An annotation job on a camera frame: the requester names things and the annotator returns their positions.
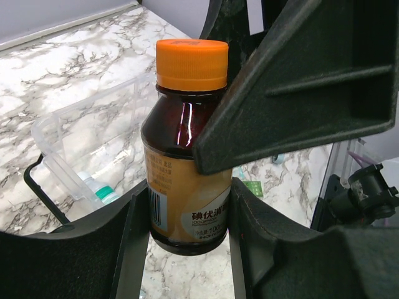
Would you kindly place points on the green small medicine box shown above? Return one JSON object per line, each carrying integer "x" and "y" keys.
{"x": 255, "y": 187}

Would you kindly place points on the white bottle green cap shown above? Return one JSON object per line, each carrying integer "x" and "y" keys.
{"x": 103, "y": 192}

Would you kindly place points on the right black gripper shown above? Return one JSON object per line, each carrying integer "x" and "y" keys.
{"x": 326, "y": 71}

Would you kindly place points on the brown bottle orange cap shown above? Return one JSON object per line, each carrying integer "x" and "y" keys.
{"x": 188, "y": 210}

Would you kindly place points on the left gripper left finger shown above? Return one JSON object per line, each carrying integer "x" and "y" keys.
{"x": 101, "y": 255}

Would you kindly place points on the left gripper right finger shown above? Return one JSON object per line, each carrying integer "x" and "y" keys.
{"x": 274, "y": 257}

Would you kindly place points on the clear plastic medicine box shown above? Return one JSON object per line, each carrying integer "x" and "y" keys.
{"x": 94, "y": 140}

